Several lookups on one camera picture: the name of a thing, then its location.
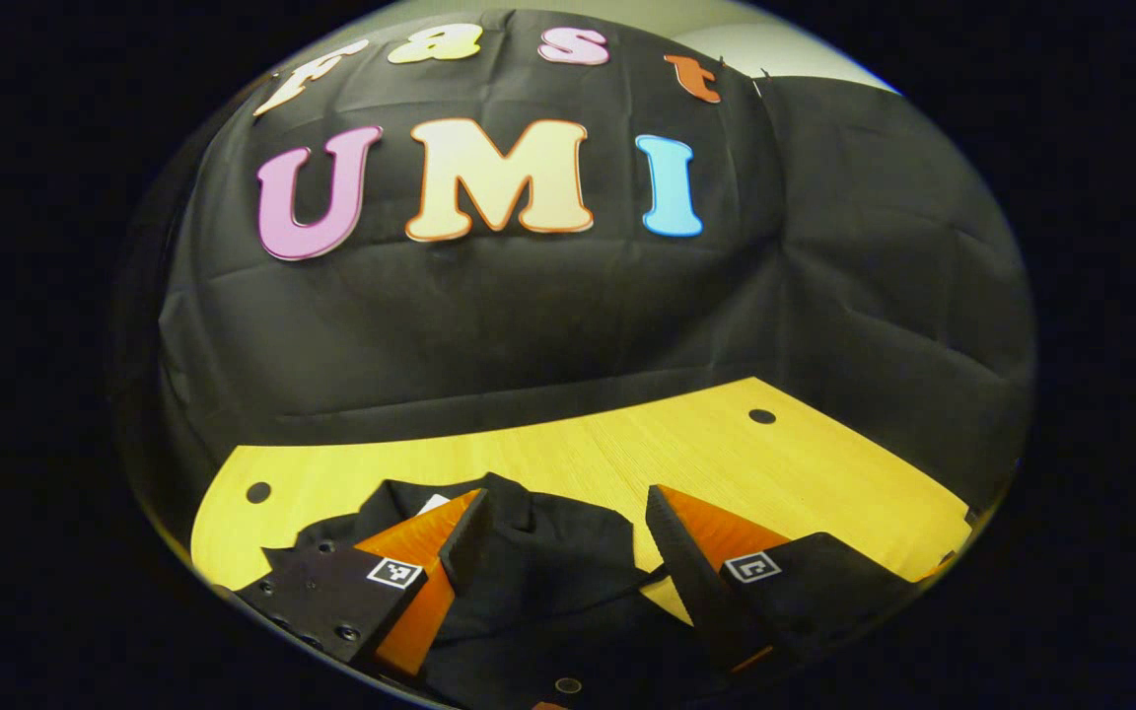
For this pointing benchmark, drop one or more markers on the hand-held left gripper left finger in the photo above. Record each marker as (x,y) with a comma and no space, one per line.
(466,537)

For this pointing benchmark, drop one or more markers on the black trousers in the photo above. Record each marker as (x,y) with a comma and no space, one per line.
(548,572)

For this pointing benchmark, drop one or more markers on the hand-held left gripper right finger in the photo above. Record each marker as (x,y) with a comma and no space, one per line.
(691,582)

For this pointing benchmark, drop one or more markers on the black backdrop cloth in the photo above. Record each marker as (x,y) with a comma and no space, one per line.
(529,316)

